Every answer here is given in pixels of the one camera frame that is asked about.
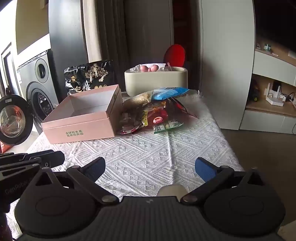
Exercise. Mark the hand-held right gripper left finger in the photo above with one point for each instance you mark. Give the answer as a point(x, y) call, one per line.
point(96, 169)

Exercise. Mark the red packet with yellow label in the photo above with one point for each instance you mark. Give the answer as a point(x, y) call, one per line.
point(155, 113)

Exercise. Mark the beige oval tub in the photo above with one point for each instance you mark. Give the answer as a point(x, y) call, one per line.
point(157, 81)

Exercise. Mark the black gold-printed snack bag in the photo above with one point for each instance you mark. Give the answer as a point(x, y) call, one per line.
point(92, 74)

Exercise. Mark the black television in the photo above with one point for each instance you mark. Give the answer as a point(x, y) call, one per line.
point(277, 20)

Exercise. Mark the beige soft object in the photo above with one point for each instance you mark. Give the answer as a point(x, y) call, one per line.
point(172, 190)

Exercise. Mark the orange bag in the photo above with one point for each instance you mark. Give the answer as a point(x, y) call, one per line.
point(3, 147)

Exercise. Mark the transparent red snack packet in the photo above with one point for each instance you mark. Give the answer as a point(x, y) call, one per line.
point(180, 107)

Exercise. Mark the dark toy figure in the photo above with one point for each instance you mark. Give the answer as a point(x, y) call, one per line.
point(254, 91)

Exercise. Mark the grey washing machine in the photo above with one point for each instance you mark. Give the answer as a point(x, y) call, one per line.
point(44, 92)

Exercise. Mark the red braised egg packet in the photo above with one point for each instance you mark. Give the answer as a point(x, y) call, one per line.
point(130, 119)

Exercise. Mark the green white snack packet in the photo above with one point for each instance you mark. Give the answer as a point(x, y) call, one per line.
point(167, 127)

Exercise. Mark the white shelf unit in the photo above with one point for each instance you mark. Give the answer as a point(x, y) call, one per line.
point(226, 69)

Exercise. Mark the red round object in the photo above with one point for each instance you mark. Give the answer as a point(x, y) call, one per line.
point(175, 54)

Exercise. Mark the beige grey curtain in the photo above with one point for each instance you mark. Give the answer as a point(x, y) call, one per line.
point(108, 30)

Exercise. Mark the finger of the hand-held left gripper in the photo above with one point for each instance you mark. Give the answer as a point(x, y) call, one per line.
point(54, 157)
point(25, 165)

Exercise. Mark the blue snack packet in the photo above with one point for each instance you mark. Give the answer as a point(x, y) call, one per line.
point(168, 92)

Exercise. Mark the round washing machine door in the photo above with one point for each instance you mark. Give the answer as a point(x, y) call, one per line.
point(12, 119)

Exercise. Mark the small red white packet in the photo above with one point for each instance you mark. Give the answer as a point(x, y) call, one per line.
point(127, 132)

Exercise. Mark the white textured tablecloth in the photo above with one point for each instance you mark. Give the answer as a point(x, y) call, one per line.
point(143, 148)

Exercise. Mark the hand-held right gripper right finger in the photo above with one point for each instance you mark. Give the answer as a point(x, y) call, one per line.
point(204, 169)

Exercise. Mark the dark tall cabinet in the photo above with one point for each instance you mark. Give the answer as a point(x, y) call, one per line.
point(67, 34)

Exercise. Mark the clear bread packet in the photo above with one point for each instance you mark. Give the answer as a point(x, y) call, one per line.
point(138, 98)

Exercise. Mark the pink cardboard box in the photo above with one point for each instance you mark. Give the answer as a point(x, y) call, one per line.
point(76, 132)

